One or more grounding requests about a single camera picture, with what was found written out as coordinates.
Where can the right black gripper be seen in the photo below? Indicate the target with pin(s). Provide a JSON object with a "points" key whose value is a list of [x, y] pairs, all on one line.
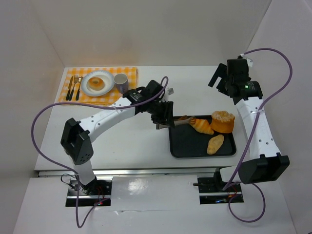
{"points": [[221, 76]]}

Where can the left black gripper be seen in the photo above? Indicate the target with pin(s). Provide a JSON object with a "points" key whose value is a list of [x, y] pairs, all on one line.
{"points": [[165, 121]]}

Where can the metal tongs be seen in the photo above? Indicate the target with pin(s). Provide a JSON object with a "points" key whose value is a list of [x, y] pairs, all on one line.
{"points": [[183, 120]]}

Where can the croissant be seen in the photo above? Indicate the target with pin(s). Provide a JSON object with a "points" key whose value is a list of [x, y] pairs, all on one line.
{"points": [[201, 126]]}

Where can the donut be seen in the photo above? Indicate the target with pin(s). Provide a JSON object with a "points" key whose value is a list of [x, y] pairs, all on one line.
{"points": [[96, 84]]}

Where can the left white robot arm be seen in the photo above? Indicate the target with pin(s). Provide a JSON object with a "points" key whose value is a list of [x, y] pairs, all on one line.
{"points": [[78, 136]]}

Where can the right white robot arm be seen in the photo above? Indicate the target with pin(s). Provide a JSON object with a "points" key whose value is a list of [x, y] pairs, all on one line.
{"points": [[262, 160]]}

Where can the oval bread roll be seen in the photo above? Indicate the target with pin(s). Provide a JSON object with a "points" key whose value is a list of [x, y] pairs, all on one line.
{"points": [[215, 144]]}

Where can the black tray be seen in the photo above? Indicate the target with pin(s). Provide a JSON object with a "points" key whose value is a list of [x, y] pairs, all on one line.
{"points": [[186, 142]]}

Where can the round sponge cake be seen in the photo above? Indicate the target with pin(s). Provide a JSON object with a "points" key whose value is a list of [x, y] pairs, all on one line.
{"points": [[222, 122]]}

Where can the purple mug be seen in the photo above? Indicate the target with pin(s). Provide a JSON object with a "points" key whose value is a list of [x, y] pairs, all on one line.
{"points": [[121, 83]]}

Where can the white paper plate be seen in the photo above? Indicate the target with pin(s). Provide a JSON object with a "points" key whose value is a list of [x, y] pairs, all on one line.
{"points": [[107, 77]]}

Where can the yellow checkered cloth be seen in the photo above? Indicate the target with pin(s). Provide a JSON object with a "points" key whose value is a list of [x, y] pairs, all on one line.
{"points": [[104, 100]]}

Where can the metal rail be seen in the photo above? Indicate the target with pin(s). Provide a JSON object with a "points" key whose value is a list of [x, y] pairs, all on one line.
{"points": [[157, 171]]}

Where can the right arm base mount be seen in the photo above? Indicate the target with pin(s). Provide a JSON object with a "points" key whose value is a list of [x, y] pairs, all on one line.
{"points": [[210, 190]]}

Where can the black-handled spoon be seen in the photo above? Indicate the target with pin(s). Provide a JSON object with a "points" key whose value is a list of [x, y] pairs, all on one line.
{"points": [[78, 91]]}

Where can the black-handled fork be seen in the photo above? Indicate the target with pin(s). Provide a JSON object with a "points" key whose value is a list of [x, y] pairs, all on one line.
{"points": [[72, 90]]}

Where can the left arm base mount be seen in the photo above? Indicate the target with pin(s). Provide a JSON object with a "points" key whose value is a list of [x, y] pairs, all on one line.
{"points": [[88, 198]]}

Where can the black-handled knife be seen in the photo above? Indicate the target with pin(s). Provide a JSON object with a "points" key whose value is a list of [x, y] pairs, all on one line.
{"points": [[69, 88]]}

